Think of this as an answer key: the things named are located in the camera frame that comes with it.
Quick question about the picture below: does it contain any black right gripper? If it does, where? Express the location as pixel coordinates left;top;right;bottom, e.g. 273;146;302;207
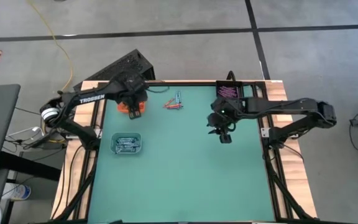
206;113;237;144

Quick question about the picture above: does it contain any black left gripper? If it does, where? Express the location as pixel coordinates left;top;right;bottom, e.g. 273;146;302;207
116;73;149;121

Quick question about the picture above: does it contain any orange plastic basket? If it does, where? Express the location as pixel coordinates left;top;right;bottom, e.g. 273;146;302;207
117;101;147;115

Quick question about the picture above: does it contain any teal plastic bin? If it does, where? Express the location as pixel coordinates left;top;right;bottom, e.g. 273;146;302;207
110;132;143;156

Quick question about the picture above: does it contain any black plastic mesh basket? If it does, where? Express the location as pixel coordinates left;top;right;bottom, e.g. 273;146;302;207
216;80;244;99

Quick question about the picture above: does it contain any black perforated metal box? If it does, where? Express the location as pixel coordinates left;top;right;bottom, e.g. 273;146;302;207
73;49;156;93

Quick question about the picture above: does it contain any light wooden table board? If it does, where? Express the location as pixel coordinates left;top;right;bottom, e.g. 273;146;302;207
50;80;108;220
264;80;318;218

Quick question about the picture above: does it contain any black diagonal support strut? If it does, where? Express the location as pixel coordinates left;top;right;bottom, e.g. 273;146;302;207
267;172;312;220
53;175;96;220

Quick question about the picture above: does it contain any black desk leg bar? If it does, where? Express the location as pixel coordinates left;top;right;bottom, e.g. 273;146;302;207
0;151;62;182

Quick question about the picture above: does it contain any white blue plastic bottle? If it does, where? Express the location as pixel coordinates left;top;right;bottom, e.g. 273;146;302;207
1;182;32;202

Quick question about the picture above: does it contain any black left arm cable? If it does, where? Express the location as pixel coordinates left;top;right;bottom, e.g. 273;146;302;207
146;86;170;94

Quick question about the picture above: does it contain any black table side rail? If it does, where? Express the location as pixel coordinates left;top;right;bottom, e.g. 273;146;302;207
252;82;291;220
73;83;110;220

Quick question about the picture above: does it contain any black table edge rail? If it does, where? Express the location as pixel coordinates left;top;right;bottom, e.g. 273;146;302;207
97;81;267;88

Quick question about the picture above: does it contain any thick yellow hanging cord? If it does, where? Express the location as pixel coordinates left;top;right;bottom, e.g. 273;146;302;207
28;0;74;94

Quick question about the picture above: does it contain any white floor cable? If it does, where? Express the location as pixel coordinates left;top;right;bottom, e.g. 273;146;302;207
6;126;43;138

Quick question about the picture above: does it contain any black floor cable bundle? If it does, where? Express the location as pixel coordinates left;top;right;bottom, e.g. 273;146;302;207
3;124;71;162

